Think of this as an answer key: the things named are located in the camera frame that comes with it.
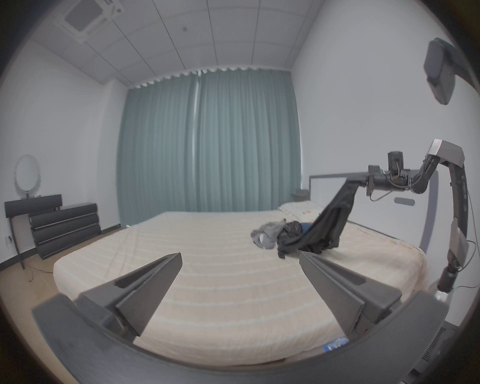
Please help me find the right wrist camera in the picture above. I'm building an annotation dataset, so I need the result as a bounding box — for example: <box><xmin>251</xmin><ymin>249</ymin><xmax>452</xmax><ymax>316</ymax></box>
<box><xmin>387</xmin><ymin>151</ymin><xmax>411</xmax><ymax>185</ymax></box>

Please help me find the black dressing table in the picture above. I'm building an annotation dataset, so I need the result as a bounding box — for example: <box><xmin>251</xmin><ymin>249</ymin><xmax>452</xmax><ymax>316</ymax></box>
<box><xmin>4</xmin><ymin>194</ymin><xmax>62</xmax><ymax>270</ymax></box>

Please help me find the blue-green curtain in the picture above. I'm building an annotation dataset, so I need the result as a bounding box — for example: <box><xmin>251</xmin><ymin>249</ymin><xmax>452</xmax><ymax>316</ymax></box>
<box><xmin>195</xmin><ymin>67</ymin><xmax>302</xmax><ymax>212</ymax></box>
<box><xmin>117</xmin><ymin>71</ymin><xmax>199</xmax><ymax>227</ymax></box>

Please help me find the white printed pillow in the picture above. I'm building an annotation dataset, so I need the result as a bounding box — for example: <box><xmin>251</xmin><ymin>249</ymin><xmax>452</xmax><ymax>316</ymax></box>
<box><xmin>278</xmin><ymin>200</ymin><xmax>325</xmax><ymax>222</ymax></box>

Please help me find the bed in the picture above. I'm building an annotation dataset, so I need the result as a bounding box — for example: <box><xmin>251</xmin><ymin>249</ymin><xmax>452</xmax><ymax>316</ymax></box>
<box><xmin>52</xmin><ymin>170</ymin><xmax>441</xmax><ymax>367</ymax></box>

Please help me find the round white mirror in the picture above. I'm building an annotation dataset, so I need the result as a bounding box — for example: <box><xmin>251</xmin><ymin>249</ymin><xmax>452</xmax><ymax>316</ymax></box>
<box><xmin>15</xmin><ymin>154</ymin><xmax>41</xmax><ymax>199</ymax></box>

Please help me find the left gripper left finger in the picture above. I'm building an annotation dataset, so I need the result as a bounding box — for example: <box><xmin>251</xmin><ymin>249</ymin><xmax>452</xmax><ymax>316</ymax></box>
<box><xmin>77</xmin><ymin>252</ymin><xmax>184</xmax><ymax>344</ymax></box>

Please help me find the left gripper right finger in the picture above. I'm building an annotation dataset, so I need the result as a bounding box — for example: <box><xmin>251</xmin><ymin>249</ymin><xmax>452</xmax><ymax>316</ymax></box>
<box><xmin>299</xmin><ymin>251</ymin><xmax>403</xmax><ymax>336</ymax></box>

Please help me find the grey knit garment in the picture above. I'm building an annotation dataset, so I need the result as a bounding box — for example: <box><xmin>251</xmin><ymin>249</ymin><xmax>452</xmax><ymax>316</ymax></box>
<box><xmin>250</xmin><ymin>221</ymin><xmax>287</xmax><ymax>250</ymax></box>

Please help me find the white ceiling air conditioner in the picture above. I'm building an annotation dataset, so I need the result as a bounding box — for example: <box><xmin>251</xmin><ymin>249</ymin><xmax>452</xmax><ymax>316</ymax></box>
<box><xmin>52</xmin><ymin>0</ymin><xmax>124</xmax><ymax>44</ymax></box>

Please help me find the black T-shirt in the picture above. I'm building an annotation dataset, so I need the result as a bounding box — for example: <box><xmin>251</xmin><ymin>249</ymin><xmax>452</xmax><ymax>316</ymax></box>
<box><xmin>277</xmin><ymin>179</ymin><xmax>359</xmax><ymax>259</ymax></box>

